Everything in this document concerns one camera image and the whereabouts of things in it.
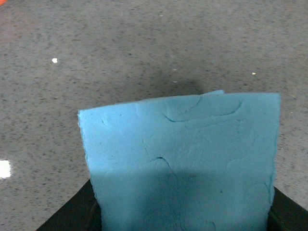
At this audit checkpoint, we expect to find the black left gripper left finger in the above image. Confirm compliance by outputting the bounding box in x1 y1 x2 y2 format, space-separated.
37 180 102 231

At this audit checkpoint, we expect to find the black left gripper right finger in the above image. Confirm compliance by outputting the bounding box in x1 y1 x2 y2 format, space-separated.
267 187 308 231

